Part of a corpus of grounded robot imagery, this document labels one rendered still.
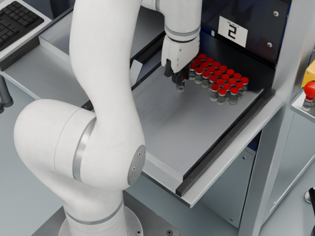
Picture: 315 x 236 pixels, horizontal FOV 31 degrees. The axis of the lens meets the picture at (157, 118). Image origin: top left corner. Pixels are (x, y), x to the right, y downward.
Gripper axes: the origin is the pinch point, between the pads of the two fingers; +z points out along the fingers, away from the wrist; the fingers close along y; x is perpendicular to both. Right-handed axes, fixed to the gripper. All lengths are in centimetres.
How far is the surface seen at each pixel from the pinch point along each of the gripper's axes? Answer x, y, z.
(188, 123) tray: 8.6, 7.6, 5.9
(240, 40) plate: 8.0, -14.1, -6.5
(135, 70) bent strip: -11.4, 4.7, 2.2
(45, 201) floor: -51, 21, 94
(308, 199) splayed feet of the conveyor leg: 31, -47, 93
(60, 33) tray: -40.3, 5.0, 5.9
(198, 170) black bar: 20.0, 18.2, 4.1
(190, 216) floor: -1, -11, 94
